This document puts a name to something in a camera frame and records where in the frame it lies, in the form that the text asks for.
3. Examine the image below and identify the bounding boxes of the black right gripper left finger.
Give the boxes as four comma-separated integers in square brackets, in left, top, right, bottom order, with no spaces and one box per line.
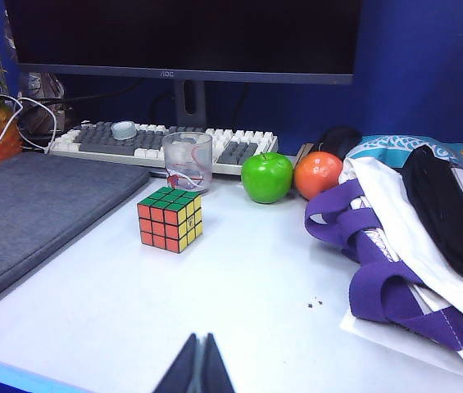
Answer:
[152,333,202,393]

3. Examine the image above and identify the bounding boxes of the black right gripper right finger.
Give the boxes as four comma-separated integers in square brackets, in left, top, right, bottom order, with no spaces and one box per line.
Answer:
[202,333,236,393]

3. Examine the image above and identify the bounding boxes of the multicolour Rubik's cube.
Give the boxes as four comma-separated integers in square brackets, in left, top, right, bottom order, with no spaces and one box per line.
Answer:
[136,187,204,255]

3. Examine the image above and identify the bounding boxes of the white paper sheet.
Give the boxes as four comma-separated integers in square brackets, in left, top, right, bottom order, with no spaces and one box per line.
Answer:
[339,310,463,390]

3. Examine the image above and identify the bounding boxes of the green apple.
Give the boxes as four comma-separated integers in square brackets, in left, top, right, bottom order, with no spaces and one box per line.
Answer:
[240,151,294,205]

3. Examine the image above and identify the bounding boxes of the clear printed glass cup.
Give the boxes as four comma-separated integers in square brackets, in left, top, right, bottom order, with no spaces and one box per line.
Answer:
[161,131,214,193]

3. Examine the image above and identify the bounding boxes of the grey fabric laptop sleeve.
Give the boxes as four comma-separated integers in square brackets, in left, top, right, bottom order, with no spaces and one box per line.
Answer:
[0,151,152,314]

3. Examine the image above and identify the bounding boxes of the orange fruit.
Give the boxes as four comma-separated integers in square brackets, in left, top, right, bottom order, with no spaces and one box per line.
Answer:
[293,151,345,201]

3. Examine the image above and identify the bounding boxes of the white and grey keyboard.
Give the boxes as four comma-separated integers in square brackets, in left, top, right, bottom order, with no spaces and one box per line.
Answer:
[48,120,279,177]

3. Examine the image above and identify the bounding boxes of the clear adhesive tape roll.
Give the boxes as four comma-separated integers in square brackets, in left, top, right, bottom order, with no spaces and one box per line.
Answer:
[111,120,137,142]

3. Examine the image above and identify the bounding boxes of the black computer mouse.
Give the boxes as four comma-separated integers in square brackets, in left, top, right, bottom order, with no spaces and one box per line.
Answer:
[319,125,363,160]

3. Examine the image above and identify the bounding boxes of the black folded cloth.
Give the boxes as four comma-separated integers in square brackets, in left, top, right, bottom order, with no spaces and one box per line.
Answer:
[401,145,463,287]

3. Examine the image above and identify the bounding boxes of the teal patterned mouse pad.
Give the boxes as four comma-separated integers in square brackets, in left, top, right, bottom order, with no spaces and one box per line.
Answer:
[345,133,463,167]

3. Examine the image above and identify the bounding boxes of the black AOC computer monitor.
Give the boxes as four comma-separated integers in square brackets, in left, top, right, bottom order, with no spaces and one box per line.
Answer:
[3,0,363,128]

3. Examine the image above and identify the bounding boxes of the white tote bag purple straps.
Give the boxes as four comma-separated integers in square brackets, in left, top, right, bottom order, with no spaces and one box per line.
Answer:
[304,155,463,374]

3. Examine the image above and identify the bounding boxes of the looped black cable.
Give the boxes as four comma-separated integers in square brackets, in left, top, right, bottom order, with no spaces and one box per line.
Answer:
[148,90,179,120]

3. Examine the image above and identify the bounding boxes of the short black cable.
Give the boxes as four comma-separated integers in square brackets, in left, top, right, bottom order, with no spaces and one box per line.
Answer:
[230,84,251,120]

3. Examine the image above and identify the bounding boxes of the thin white desk cable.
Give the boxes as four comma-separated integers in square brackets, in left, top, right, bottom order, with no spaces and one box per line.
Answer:
[0,94,58,169]

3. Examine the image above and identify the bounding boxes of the long black monitor cable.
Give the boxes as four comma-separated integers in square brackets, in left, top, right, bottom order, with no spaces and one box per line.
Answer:
[61,78,144,104]

